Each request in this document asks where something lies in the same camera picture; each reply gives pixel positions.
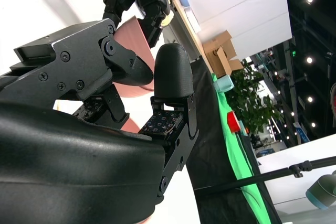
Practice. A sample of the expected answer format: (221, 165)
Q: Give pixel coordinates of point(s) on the green leafy plant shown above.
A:
(252, 100)

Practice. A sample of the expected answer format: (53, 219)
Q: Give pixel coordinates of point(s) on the green cloth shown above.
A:
(232, 150)

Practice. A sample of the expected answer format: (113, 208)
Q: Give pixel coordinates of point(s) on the black tripod pole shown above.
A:
(262, 178)

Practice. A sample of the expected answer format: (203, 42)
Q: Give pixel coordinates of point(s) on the teal cup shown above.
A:
(223, 83)

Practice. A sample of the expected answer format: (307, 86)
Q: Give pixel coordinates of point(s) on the black backdrop cloth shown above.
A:
(204, 129)

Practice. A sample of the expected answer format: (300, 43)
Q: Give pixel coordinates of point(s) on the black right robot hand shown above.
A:
(65, 155)

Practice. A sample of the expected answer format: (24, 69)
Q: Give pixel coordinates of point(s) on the brown cardboard box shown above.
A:
(223, 51)

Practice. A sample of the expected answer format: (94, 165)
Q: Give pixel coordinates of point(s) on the beige spiral bread roll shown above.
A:
(168, 19)

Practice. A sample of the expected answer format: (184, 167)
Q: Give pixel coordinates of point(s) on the wooden desk top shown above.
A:
(189, 30)

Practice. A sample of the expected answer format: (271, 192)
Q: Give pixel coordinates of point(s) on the gray drawer cabinet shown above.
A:
(181, 40)

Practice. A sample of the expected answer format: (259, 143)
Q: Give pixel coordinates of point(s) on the white foam board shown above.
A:
(236, 3)

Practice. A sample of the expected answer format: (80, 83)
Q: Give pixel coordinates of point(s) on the red cup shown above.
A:
(233, 121)

